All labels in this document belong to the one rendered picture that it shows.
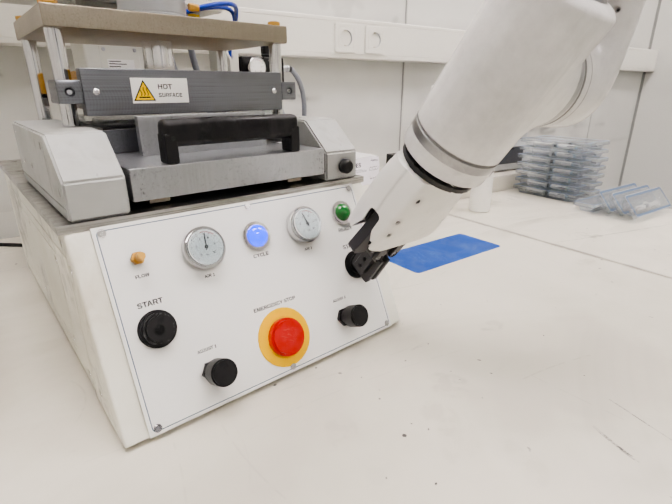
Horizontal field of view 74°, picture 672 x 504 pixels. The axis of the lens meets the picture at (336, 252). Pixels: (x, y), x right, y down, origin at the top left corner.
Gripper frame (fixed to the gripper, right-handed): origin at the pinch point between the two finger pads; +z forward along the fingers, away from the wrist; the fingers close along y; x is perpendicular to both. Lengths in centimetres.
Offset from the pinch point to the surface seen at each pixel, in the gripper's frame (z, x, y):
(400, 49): 12, -68, -72
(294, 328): 3.8, 2.9, 11.0
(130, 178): -5.2, -12.4, 22.9
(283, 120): -8.7, -14.9, 6.5
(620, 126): 29, -43, -229
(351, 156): -4.8, -12.3, -3.4
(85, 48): 5, -49, 17
